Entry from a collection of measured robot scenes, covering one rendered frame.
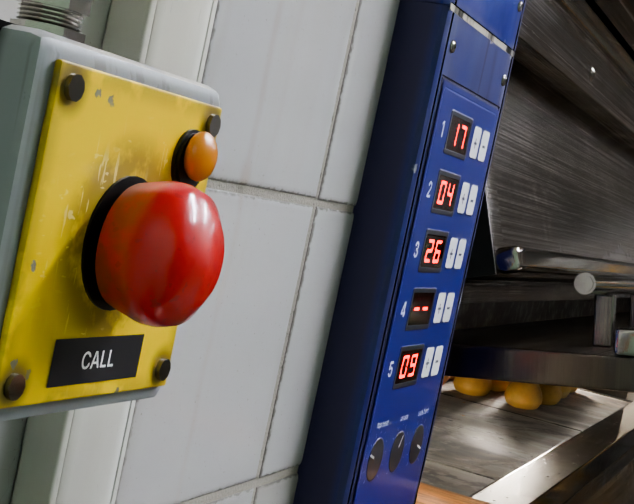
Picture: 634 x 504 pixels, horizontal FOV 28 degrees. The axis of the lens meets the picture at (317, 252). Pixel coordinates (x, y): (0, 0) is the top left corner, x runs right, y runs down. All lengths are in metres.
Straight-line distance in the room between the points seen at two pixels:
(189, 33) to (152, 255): 0.17
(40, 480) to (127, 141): 0.16
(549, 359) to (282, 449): 0.29
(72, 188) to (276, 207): 0.30
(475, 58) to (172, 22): 0.34
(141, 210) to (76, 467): 0.17
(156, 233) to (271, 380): 0.34
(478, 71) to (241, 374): 0.27
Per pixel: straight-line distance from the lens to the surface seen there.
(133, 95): 0.34
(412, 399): 0.80
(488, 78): 0.81
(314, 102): 0.63
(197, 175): 0.37
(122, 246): 0.33
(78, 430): 0.47
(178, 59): 0.47
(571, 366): 0.92
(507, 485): 1.56
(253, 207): 0.59
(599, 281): 0.95
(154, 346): 0.38
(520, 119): 1.11
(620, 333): 0.92
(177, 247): 0.33
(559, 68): 1.14
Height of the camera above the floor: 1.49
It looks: 3 degrees down
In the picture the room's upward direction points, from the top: 12 degrees clockwise
